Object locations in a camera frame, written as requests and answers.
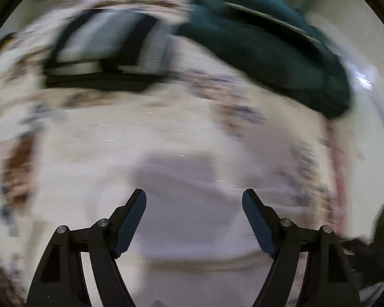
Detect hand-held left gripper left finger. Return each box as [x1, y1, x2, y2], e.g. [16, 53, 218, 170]
[27, 189, 147, 307]

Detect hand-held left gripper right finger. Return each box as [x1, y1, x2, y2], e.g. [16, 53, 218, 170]
[242, 189, 361, 307]

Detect dark teal cloth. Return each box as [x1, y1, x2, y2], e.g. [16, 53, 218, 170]
[175, 0, 353, 119]

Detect printed floral blanket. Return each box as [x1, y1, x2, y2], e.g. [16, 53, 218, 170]
[0, 0, 356, 307]

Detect white small garment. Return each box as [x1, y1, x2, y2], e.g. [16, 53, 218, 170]
[83, 151, 309, 307]

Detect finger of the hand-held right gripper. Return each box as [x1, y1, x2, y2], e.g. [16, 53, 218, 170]
[338, 236, 384, 290]

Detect black and grey garment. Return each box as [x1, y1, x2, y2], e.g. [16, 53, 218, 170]
[44, 6, 180, 92]

